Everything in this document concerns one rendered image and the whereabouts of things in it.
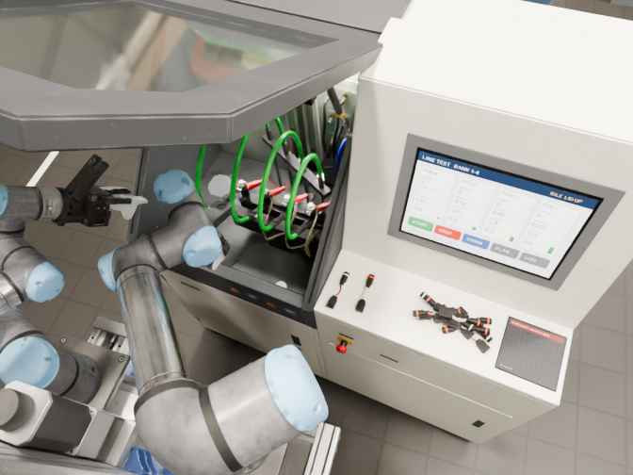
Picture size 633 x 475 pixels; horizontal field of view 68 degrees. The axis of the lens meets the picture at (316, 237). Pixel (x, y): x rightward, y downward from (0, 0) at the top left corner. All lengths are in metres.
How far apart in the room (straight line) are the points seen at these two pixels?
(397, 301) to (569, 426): 1.29
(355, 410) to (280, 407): 1.70
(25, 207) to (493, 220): 1.06
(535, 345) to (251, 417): 0.98
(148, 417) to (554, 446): 2.01
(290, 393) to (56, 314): 2.36
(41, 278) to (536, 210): 1.08
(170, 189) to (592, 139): 0.83
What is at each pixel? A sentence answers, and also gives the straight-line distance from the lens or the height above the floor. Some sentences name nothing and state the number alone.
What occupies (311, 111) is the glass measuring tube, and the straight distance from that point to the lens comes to 1.50.
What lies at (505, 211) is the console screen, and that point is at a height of 1.31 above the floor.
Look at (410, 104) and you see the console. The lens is 1.10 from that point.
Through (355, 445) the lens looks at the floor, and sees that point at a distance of 2.29.
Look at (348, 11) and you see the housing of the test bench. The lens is 1.37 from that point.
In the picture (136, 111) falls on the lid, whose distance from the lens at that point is 0.56.
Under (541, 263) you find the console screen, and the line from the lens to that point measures 1.31.
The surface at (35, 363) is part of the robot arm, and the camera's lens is 1.28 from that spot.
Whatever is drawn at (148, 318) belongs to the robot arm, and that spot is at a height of 1.60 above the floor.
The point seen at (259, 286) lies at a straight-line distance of 1.48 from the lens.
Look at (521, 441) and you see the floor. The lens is 2.41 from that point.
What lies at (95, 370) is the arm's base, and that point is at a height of 1.06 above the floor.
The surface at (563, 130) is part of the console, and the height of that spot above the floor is 1.54.
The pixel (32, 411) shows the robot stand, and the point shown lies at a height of 1.53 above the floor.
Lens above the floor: 2.28
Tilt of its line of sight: 60 degrees down
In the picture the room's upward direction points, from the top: 8 degrees counter-clockwise
